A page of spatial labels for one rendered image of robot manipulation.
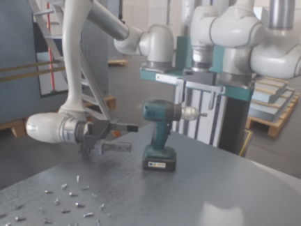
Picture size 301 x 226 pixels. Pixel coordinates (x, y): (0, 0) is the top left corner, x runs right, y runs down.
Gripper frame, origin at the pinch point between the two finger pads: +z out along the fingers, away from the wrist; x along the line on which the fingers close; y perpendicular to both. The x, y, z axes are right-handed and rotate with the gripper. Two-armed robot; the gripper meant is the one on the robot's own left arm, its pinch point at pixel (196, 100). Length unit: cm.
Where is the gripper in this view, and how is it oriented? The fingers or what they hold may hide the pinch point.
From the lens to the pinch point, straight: 88.2
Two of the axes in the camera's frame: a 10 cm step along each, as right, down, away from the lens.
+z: -0.4, 9.3, 3.7
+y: -5.7, 2.9, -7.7
